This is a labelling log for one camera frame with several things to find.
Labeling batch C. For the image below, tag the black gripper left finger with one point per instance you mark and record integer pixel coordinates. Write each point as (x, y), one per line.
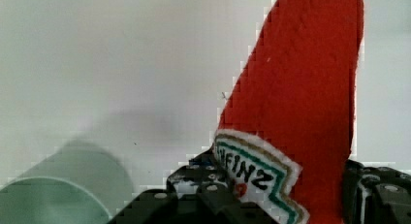
(198, 193)

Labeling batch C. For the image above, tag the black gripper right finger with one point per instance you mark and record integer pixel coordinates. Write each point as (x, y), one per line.
(372, 195)

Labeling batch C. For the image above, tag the red felt ketchup bottle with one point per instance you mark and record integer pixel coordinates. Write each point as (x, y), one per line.
(285, 133)

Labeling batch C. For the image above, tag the green mug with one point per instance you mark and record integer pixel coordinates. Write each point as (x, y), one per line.
(79, 184)

